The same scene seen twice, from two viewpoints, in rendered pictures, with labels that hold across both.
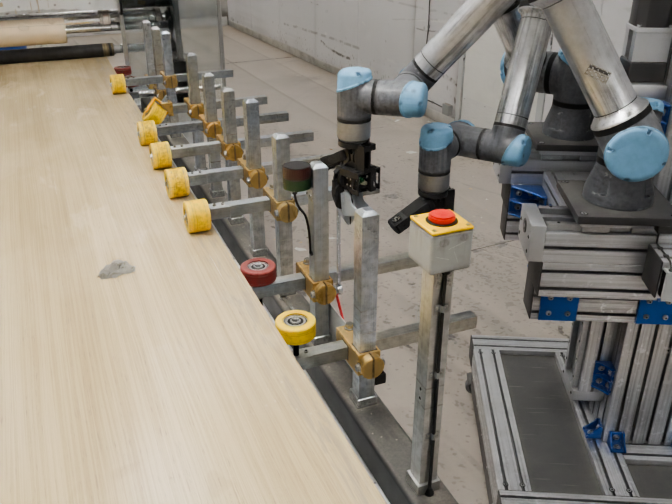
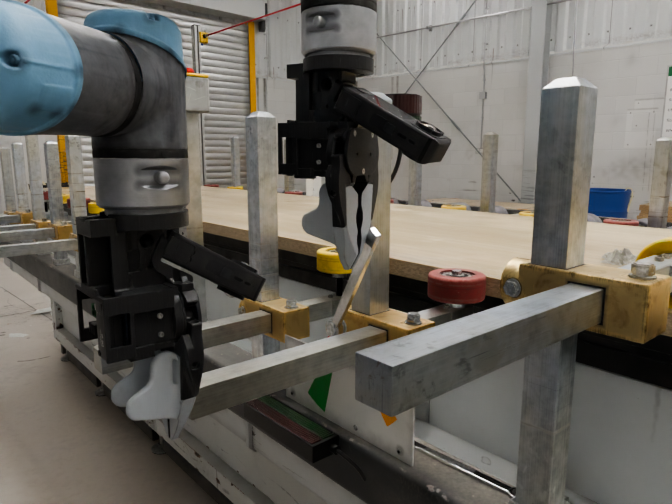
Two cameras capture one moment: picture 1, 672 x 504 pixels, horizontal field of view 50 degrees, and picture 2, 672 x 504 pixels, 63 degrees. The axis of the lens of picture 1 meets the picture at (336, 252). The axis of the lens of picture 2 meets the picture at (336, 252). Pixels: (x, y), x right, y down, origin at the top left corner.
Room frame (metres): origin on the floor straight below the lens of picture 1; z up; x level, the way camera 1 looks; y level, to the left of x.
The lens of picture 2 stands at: (2.08, -0.22, 1.07)
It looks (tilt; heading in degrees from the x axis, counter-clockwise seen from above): 10 degrees down; 162
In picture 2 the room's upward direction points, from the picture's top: straight up
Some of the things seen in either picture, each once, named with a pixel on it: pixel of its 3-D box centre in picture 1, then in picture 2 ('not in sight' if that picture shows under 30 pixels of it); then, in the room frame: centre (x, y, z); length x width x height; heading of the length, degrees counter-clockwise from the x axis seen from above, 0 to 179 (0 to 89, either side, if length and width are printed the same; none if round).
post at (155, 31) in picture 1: (160, 81); not in sight; (3.29, 0.80, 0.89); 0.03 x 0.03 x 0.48; 22
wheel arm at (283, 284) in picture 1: (339, 274); (353, 349); (1.50, -0.01, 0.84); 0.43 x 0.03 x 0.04; 112
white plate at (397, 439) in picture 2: (334, 325); (340, 392); (1.42, 0.00, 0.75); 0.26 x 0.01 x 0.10; 22
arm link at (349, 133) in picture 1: (354, 129); (337, 38); (1.54, -0.04, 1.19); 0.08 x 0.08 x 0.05
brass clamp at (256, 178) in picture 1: (252, 172); not in sight; (1.92, 0.24, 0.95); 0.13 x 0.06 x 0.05; 22
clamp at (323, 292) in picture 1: (314, 282); (383, 331); (1.46, 0.05, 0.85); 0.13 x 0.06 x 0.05; 22
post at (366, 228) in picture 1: (364, 320); (263, 261); (1.21, -0.06, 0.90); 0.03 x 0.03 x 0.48; 22
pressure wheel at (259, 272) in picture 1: (259, 285); (455, 309); (1.43, 0.18, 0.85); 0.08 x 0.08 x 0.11
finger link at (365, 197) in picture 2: (349, 210); (341, 223); (1.53, -0.03, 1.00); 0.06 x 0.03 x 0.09; 43
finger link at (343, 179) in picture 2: not in sight; (342, 183); (1.57, -0.04, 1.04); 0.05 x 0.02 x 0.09; 133
